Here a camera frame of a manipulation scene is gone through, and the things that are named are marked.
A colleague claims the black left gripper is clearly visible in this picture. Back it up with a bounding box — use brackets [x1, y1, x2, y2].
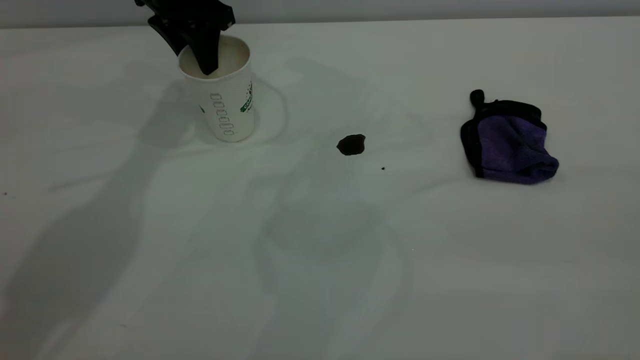
[134, 0, 236, 77]

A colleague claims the white paper coffee cup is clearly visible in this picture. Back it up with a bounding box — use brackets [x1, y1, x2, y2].
[178, 34, 255, 144]

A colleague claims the dark coffee spill puddle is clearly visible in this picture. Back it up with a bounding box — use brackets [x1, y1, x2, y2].
[336, 134, 367, 157]

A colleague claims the purple and black cloth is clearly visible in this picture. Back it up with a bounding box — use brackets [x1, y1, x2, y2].
[460, 89, 560, 186]

